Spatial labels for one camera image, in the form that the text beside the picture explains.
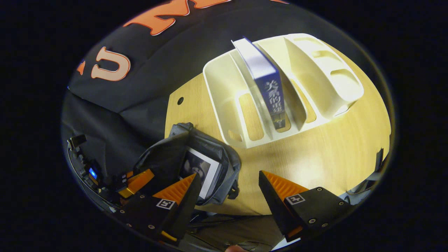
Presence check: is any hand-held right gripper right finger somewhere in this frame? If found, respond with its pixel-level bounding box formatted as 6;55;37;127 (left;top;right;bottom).
258;170;356;243

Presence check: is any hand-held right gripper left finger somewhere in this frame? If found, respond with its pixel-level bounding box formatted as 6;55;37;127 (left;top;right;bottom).
117;173;203;245

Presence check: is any portrait cover book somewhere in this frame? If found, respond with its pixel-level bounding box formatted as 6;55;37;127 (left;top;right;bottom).
178;147;223;201

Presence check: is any grey schoolbag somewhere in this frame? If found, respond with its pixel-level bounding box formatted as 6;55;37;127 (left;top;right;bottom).
133;122;242;207

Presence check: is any blue book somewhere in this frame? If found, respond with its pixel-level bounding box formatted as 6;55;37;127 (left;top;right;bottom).
231;37;291;131

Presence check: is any white bookshelf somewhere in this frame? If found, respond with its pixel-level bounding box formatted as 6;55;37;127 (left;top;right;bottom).
202;33;365;149

